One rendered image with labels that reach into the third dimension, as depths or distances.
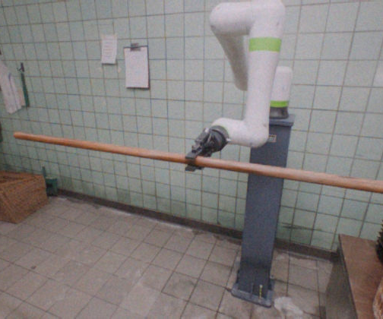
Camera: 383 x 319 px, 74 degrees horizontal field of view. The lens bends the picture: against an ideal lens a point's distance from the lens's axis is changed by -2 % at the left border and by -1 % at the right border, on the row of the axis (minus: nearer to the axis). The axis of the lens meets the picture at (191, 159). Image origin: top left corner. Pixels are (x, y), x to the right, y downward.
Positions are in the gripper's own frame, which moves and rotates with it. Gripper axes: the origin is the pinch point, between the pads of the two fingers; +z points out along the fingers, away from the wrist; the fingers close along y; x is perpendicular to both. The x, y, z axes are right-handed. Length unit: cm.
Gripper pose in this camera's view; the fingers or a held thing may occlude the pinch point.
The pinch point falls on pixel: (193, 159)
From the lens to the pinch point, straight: 77.7
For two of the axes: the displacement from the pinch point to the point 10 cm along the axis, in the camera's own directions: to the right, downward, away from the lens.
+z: -3.7, 3.5, -8.6
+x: -9.3, -1.3, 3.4
